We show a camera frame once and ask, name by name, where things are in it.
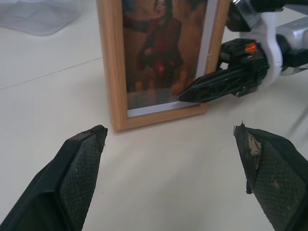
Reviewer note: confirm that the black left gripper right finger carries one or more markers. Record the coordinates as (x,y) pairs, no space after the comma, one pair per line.
(274,173)

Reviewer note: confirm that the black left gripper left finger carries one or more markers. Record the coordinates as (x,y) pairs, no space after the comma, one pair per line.
(60,183)

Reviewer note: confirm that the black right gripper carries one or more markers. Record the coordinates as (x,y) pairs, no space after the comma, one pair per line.
(257,65)

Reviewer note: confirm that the wooden picture frame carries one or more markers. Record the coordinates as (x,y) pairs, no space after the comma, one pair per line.
(113,72)

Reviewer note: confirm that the clear plastic container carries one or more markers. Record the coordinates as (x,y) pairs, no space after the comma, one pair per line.
(36,16)

